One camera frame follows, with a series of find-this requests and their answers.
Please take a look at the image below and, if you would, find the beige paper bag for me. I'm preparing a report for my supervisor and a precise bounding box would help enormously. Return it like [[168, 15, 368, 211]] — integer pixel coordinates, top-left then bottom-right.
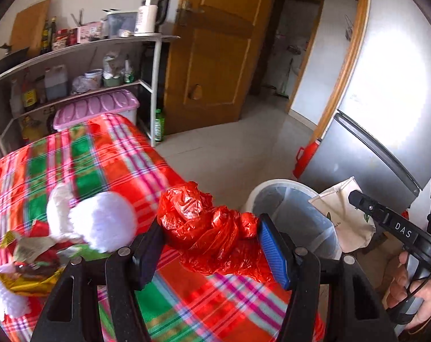
[[309, 177, 376, 253]]

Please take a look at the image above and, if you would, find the small white foam net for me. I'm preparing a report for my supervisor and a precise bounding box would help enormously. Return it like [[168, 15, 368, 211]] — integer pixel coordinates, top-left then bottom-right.
[[0, 263, 30, 322]]

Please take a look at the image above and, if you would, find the large white foam net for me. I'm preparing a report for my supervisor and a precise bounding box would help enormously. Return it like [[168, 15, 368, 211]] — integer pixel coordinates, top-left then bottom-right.
[[69, 192, 137, 253]]

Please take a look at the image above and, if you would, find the white kitchen shelf rack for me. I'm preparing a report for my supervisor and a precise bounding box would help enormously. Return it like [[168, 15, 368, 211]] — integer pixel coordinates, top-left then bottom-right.
[[0, 33, 178, 158]]

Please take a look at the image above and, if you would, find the purple lid storage bin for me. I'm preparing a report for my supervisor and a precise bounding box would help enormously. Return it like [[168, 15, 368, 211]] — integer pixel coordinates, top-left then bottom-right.
[[53, 89, 139, 131]]

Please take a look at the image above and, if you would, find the wooden door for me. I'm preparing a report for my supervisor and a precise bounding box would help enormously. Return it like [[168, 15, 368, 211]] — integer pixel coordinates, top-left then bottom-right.
[[164, 0, 273, 134]]

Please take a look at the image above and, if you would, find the white plastic tub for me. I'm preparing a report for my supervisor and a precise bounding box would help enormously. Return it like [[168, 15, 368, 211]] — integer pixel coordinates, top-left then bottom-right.
[[83, 69, 103, 90]]

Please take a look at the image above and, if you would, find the black frying pan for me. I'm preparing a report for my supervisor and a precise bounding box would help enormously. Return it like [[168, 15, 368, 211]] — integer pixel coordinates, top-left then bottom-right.
[[0, 42, 29, 74]]

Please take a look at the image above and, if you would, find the silver refrigerator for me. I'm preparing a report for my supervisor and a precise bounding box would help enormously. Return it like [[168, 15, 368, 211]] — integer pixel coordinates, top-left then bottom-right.
[[300, 0, 431, 212]]

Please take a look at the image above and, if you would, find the plaid red green tablecloth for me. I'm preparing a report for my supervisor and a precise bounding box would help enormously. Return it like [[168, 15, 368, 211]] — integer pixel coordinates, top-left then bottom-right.
[[0, 114, 290, 341]]

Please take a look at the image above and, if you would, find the white tissue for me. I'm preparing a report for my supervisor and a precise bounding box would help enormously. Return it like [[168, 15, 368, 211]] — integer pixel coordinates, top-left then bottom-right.
[[46, 182, 78, 241]]

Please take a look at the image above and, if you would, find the pink utensil holder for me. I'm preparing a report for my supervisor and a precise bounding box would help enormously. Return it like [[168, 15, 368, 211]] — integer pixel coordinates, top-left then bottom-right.
[[77, 21, 103, 44]]

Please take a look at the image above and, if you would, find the white electric kettle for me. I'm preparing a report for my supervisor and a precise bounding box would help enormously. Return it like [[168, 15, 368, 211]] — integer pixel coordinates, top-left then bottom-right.
[[134, 0, 170, 36]]

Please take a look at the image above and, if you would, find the wooden cutting board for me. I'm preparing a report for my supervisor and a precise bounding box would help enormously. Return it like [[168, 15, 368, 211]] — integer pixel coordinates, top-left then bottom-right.
[[9, 0, 51, 59]]

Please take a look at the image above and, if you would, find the white trash bin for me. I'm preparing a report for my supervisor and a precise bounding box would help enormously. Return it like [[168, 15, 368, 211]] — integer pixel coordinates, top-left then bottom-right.
[[243, 179, 342, 259]]

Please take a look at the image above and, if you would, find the red plastic bag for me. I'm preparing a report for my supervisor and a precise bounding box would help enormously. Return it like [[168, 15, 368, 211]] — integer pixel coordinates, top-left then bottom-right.
[[157, 182, 273, 283]]

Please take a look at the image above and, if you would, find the white oil jug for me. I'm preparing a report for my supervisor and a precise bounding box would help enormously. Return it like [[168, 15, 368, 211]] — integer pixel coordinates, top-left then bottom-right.
[[44, 64, 68, 101]]

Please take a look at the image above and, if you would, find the clear plastic storage box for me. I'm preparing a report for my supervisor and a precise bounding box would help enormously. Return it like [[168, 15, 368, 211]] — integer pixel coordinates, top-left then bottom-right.
[[102, 9, 137, 38]]

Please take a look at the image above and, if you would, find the yellow snack wrapper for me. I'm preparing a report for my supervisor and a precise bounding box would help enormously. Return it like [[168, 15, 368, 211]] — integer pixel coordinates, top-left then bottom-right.
[[0, 231, 63, 296]]

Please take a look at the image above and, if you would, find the yellow label sauce bottle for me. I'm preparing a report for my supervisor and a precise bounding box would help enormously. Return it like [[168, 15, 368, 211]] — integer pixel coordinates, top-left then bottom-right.
[[22, 69, 38, 111]]

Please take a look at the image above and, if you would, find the red plastic container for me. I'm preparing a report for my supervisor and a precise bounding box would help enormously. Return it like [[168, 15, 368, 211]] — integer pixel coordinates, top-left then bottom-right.
[[293, 139, 321, 178]]

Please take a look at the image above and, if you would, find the dark sauce bottle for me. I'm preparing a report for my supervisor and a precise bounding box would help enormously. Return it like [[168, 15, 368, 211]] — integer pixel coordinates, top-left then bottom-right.
[[49, 16, 56, 52]]

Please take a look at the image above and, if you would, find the green bottle on floor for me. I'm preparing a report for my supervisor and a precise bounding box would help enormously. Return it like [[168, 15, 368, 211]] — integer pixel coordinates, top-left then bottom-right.
[[155, 109, 165, 142]]

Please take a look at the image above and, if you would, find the green snack wrapper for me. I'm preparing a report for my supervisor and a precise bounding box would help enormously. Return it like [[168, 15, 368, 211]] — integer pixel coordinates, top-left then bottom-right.
[[57, 244, 110, 264]]

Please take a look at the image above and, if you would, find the person's right hand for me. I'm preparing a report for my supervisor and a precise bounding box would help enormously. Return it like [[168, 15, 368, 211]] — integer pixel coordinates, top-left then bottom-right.
[[386, 252, 431, 330]]

